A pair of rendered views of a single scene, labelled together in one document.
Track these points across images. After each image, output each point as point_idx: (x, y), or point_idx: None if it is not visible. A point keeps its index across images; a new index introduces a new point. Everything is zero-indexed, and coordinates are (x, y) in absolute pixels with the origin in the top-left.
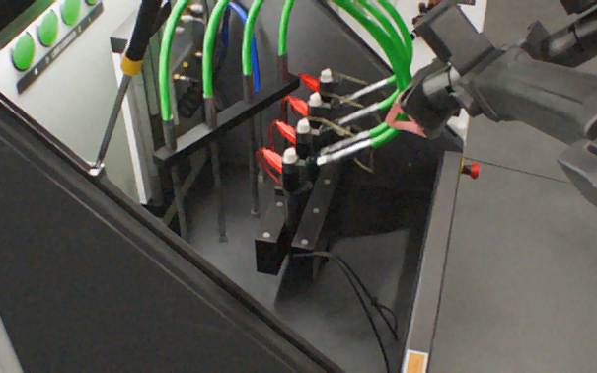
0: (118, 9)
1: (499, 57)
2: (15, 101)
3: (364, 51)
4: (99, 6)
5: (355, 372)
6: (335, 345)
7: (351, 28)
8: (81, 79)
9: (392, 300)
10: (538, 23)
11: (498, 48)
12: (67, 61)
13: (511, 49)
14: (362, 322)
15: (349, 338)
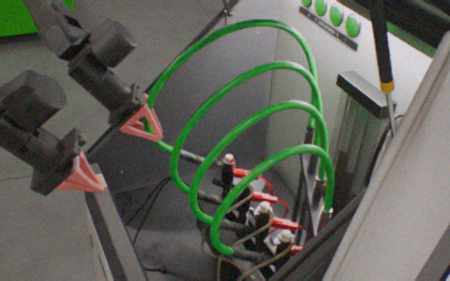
0: (367, 68)
1: (65, 13)
2: (296, 11)
3: (281, 268)
4: (354, 44)
5: (144, 226)
6: (165, 233)
7: (305, 255)
8: (326, 59)
9: (153, 277)
10: (72, 148)
11: (70, 26)
12: (324, 37)
13: (59, 10)
14: (161, 254)
15: (160, 241)
